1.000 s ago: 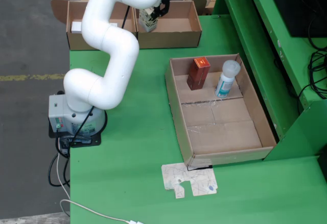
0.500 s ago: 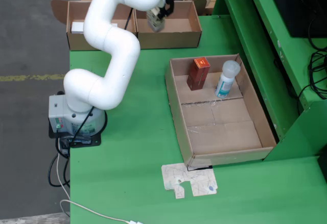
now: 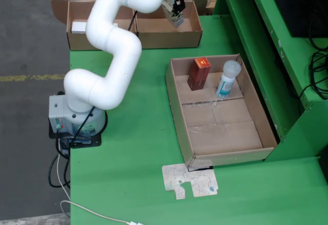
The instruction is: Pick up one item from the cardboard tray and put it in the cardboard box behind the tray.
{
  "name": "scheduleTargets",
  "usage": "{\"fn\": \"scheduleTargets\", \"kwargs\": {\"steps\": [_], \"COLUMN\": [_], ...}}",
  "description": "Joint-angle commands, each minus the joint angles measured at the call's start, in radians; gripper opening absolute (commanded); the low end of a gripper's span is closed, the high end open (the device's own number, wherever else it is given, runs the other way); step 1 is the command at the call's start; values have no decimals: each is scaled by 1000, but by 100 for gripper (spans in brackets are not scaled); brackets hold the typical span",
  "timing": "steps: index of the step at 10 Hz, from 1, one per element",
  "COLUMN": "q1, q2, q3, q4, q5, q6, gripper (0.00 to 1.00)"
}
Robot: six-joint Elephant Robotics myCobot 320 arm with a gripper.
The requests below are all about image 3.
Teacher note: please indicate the shallow cardboard tray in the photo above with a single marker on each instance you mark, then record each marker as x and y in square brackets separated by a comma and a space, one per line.
[220, 138]

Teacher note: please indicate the dark red carton box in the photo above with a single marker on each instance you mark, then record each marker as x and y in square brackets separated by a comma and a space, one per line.
[198, 76]

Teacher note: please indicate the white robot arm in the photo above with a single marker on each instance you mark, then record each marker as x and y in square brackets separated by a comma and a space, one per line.
[118, 45]

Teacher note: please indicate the divided cardboard box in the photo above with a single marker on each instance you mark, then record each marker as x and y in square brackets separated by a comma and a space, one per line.
[166, 40]

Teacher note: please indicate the green metal shelf rack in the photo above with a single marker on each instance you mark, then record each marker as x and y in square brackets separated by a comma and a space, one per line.
[282, 68]

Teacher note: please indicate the tall white product box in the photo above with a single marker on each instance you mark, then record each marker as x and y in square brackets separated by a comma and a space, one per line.
[78, 27]

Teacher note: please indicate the white bottle translucent cap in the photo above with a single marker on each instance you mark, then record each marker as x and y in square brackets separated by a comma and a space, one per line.
[226, 81]

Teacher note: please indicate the cow print hand cream box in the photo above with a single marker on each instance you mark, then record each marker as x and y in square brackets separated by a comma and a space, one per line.
[176, 20]

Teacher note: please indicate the black monitor with stand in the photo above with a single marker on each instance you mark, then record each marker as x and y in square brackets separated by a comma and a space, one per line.
[297, 4]

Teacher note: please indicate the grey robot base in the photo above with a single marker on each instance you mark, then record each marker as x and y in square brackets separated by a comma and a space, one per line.
[55, 112]

